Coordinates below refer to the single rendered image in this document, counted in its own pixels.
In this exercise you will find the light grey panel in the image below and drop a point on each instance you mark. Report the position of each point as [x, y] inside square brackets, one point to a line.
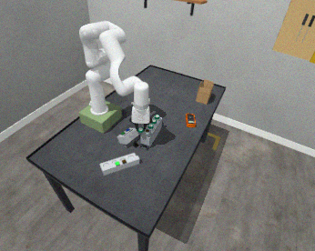
[125, 162]

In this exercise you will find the small brown cardboard box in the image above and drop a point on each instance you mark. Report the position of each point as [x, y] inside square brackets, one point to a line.
[204, 91]

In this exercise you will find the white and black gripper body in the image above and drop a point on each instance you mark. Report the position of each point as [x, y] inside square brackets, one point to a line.
[140, 116]

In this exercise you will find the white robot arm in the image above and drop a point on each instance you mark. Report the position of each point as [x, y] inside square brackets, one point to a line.
[111, 37]

